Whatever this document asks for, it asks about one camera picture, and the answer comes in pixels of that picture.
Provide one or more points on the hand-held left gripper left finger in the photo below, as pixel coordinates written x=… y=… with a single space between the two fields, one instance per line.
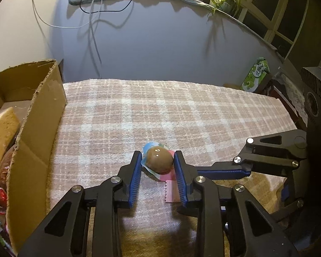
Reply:
x=135 y=182

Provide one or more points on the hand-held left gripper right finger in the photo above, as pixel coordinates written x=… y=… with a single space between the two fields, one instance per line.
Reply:
x=180 y=182

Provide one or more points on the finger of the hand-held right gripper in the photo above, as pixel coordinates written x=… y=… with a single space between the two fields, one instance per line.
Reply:
x=224 y=171
x=290 y=195

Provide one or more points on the pink snack packet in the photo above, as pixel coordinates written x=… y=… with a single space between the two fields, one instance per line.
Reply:
x=171 y=192

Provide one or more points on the brown chocolate egg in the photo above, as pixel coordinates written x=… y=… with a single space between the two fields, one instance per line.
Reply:
x=159 y=160

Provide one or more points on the brown cardboard box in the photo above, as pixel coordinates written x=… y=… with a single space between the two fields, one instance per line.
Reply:
x=40 y=128

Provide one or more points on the bagged sandwich bread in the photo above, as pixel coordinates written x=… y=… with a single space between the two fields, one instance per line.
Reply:
x=2 y=131

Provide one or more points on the plaid blanket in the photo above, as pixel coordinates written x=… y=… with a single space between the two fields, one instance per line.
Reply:
x=149 y=112

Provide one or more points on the white lace cloth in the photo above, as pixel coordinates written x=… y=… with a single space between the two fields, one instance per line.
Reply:
x=294 y=96

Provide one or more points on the green tissue pack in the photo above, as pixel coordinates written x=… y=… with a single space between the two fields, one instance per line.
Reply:
x=255 y=75

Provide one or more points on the dark brown bagged bun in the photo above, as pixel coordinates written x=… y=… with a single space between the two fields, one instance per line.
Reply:
x=6 y=163

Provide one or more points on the red wrapped candy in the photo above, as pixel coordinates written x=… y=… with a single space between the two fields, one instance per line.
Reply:
x=1 y=194

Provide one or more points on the window frame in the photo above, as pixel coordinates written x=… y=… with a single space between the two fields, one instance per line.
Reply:
x=279 y=13

